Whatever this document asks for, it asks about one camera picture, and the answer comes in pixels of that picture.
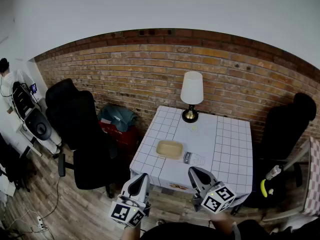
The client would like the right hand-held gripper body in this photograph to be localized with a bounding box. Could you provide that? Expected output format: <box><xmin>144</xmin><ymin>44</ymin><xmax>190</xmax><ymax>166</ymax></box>
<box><xmin>187</xmin><ymin>166</ymin><xmax>237</xmax><ymax>214</ymax></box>

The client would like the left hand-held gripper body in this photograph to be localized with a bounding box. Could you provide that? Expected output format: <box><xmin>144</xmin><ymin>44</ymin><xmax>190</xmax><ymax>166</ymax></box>
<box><xmin>109</xmin><ymin>173</ymin><xmax>152</xmax><ymax>229</ymax></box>

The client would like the tan rectangular tray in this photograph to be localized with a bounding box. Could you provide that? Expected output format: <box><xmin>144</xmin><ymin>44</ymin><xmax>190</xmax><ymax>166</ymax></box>
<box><xmin>156</xmin><ymin>140</ymin><xmax>185</xmax><ymax>160</ymax></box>

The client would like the person's left forearm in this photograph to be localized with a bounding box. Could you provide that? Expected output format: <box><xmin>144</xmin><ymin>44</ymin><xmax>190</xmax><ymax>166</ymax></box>
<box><xmin>122</xmin><ymin>225</ymin><xmax>141</xmax><ymax>240</ymax></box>

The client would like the person's right forearm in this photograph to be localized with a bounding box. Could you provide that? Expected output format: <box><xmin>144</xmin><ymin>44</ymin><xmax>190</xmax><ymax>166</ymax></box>
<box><xmin>209</xmin><ymin>211</ymin><xmax>237</xmax><ymax>236</ymax></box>

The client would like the person's black clothing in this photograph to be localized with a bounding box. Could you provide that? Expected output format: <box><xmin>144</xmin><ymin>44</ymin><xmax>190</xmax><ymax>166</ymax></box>
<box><xmin>139</xmin><ymin>218</ymin><xmax>320</xmax><ymax>240</ymax></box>

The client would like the white grid tablecloth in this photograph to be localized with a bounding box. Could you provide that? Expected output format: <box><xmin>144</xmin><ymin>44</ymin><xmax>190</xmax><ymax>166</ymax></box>
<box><xmin>129</xmin><ymin>105</ymin><xmax>253</xmax><ymax>202</ymax></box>

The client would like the yellow banana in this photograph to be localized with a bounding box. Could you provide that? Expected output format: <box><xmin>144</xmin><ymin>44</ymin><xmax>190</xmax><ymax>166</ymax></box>
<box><xmin>260</xmin><ymin>178</ymin><xmax>269</xmax><ymax>198</ymax></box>

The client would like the white bottle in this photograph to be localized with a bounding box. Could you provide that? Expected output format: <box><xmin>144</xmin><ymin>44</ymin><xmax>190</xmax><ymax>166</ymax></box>
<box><xmin>265</xmin><ymin>164</ymin><xmax>284</xmax><ymax>181</ymax></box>

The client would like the black office chair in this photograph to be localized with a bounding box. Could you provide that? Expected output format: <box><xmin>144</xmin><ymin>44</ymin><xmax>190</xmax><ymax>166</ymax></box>
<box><xmin>243</xmin><ymin>92</ymin><xmax>318</xmax><ymax>209</ymax></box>
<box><xmin>44</xmin><ymin>78</ymin><xmax>131</xmax><ymax>199</ymax></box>

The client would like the checkered cloth table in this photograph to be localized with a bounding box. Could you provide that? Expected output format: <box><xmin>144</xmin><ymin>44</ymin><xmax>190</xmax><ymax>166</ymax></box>
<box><xmin>301</xmin><ymin>136</ymin><xmax>320</xmax><ymax>217</ymax></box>

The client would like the white shade table lamp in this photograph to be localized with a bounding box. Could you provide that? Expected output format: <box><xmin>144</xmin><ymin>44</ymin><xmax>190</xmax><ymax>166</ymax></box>
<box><xmin>179</xmin><ymin>70</ymin><xmax>205</xmax><ymax>124</ymax></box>

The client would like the white low bench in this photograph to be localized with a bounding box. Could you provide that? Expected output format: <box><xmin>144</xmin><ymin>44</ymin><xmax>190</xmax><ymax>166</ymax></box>
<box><xmin>16</xmin><ymin>123</ymin><xmax>44</xmax><ymax>158</ymax></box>

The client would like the black backpack device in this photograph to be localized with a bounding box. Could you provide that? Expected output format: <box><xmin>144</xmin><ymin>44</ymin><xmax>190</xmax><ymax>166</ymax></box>
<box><xmin>11</xmin><ymin>81</ymin><xmax>36</xmax><ymax>120</ymax></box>

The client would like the black floor cable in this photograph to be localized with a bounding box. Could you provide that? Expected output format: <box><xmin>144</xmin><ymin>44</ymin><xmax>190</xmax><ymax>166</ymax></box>
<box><xmin>39</xmin><ymin>175</ymin><xmax>61</xmax><ymax>220</ymax></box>

